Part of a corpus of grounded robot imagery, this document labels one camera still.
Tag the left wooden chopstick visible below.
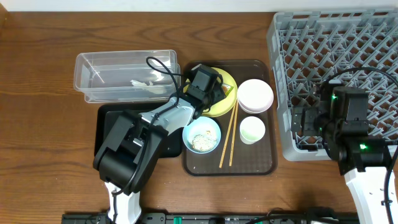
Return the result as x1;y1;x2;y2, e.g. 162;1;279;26
219;102;238;169

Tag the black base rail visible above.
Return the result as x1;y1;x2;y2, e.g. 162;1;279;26
61;212;361;224

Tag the right wooden chopstick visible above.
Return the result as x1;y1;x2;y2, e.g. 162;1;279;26
229;101;239;167

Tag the pile of rice grains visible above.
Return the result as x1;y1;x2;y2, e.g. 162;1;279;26
192;131;217;153

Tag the grey dishwasher rack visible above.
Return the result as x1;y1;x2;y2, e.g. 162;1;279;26
267;8;397;161

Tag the wooden chopstick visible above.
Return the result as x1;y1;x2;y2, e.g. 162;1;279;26
229;101;239;167
219;102;238;169

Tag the black plastic tray bin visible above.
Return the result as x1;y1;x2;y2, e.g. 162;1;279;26
94;102;182;158

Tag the clear plastic bin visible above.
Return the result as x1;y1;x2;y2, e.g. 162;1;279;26
73;50;180;103

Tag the right black cable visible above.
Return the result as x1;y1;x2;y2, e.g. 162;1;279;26
313;67;398;215

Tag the light blue bowl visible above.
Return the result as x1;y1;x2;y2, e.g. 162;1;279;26
182;116;221;154

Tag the green snack wrapper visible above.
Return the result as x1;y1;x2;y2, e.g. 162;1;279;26
221;83;234;96

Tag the dark brown serving tray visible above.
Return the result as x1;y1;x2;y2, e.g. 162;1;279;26
182;60;277;176

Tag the white cup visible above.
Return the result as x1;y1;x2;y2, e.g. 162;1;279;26
239;116;266;145

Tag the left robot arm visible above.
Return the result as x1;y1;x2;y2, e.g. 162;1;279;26
93;64;226;223

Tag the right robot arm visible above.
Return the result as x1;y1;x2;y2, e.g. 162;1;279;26
291;85;397;223

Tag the yellow round plate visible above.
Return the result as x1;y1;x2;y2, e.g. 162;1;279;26
178;67;238;120

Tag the pink white bowl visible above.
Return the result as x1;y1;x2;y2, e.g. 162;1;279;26
237;79;274;114

